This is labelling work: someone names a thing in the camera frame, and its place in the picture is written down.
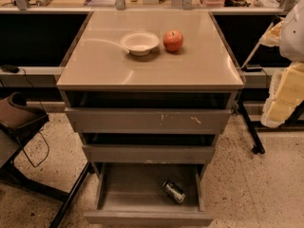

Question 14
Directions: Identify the green soda can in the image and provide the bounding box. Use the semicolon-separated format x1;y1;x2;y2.
162;180;186;203

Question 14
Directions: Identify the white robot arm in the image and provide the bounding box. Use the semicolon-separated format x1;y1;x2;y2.
259;0;304;128

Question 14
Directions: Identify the grey middle drawer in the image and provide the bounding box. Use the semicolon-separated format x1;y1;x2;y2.
83;133;218;164

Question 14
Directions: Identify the black power adapter left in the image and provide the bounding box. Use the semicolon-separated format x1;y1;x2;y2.
0;65;19;73

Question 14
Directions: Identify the grey bottom drawer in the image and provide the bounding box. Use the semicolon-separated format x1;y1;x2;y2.
85;163;213;226

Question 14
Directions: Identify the black power adapter right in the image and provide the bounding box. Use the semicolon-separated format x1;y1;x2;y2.
241;65;262;72

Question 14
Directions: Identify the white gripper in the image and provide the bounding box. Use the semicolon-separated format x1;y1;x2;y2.
259;21;304;128

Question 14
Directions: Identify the black cable on floor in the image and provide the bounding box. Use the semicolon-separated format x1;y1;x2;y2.
17;67;51;169

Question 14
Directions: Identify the grey top drawer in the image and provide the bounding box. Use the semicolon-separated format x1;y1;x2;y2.
66;92;231;134

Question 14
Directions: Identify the brown padded chair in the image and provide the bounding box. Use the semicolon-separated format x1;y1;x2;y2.
0;92;48;142

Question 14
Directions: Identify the white paper bowl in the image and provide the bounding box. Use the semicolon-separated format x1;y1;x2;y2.
121;31;160;56

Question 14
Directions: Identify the grey drawer cabinet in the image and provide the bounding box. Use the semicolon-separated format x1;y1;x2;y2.
56;9;245;173

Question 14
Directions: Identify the grey drawer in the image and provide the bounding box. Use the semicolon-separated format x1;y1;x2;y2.
83;133;218;164
85;163;213;226
66;92;231;134

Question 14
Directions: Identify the red apple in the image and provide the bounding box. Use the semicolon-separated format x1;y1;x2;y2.
162;30;183;52

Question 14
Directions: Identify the black power adapter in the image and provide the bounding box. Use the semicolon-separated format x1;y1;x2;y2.
0;65;19;73
241;65;262;72

